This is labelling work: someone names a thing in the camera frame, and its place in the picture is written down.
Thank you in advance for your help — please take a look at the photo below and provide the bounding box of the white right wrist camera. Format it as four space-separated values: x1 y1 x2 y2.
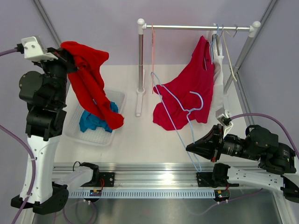
215 107 233 137

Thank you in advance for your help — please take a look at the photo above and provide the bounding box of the white slotted cable duct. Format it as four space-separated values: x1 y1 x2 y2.
69 189 215 199

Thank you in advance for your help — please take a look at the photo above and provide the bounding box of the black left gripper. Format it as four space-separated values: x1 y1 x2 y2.
33 44 78 106

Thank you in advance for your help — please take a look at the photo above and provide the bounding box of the black left mount plate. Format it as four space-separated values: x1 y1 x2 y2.
94 172 115 188

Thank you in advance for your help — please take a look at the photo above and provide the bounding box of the light blue wire hanger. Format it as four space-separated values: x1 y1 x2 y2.
150 71 204 174

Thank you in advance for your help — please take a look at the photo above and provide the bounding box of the crimson t shirt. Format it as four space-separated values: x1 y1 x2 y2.
165 36 214 124

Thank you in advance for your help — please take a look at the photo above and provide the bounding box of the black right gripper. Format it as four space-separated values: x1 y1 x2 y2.
185 123 260 161

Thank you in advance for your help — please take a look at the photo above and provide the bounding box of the black right mount plate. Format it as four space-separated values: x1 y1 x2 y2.
196 172 240 188

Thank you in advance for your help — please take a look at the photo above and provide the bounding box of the metal clothes rack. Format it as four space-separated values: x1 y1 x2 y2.
135 18 261 117

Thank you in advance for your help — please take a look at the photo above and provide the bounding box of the white t shirt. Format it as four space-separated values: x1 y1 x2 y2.
211 39 224 111

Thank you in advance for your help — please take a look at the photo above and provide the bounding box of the pink wire hanger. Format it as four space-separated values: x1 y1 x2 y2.
150 23 155 94

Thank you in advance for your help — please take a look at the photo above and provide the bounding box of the red t shirt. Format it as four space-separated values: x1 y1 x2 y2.
60 41 124 131

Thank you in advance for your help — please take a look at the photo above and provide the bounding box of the blue t shirt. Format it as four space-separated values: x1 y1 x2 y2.
78 96 124 132

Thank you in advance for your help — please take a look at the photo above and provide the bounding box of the grey wire hanger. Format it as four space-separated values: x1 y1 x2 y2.
219 24 239 55

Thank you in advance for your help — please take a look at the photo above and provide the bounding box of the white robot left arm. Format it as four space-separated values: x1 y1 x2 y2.
11 44 100 215

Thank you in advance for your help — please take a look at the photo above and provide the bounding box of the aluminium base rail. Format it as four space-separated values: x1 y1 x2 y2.
52 163 285 190

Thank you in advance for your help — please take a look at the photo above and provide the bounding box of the black mount plate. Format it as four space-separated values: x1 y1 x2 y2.
94 172 115 188
196 172 240 188

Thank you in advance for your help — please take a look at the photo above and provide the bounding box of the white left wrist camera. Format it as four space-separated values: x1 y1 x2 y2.
21 36 58 62

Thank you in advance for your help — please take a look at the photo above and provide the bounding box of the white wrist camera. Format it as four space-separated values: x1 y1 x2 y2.
21 36 58 62
215 107 233 137

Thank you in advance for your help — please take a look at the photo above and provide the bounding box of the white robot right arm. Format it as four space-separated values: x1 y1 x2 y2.
186 124 299 203

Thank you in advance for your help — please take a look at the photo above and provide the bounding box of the cream wire hanger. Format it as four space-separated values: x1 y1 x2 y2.
222 34 237 82

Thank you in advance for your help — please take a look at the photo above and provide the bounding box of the white plastic basket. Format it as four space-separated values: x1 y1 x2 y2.
64 88 127 146

